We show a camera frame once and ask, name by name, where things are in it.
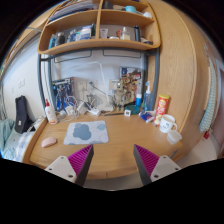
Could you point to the black bag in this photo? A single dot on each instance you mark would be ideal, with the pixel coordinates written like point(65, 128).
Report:
point(23, 121)

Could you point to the clear plastic cup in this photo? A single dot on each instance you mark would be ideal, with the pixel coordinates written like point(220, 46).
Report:
point(173, 136)

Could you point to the white power strip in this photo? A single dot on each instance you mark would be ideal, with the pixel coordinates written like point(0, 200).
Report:
point(94, 111)

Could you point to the blue spray bottle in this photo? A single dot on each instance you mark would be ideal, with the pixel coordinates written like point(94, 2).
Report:
point(147, 97)

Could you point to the wooden desk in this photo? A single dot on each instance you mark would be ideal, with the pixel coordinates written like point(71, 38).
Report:
point(112, 159)

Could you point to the teal bowl on shelf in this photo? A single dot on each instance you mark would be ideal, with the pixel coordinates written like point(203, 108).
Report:
point(131, 9)

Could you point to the striped hanging towel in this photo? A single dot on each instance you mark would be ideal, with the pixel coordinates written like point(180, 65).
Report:
point(210, 109)

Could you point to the black thermos bottle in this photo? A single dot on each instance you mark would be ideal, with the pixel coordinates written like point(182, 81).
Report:
point(137, 33)

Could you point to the red chips can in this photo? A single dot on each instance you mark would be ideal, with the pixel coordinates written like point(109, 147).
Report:
point(161, 108)

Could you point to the white printed mug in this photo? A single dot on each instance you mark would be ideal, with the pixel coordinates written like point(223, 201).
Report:
point(167, 123)

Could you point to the wooden wall shelf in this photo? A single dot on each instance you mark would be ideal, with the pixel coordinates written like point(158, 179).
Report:
point(111, 19)

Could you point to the grey blue mouse pad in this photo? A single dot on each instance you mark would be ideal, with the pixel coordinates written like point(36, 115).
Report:
point(81, 133)

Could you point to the small white cube clock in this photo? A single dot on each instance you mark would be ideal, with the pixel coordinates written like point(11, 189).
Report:
point(127, 113)

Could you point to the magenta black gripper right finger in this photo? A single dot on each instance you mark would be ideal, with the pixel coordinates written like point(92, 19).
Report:
point(152, 167)

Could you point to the white desk lamp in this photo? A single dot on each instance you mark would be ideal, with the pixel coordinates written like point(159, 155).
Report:
point(108, 104)

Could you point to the white lotion pump bottle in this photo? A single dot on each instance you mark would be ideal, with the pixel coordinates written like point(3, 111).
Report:
point(50, 113)

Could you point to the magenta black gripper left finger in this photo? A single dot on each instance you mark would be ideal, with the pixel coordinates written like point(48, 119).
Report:
point(75, 167)

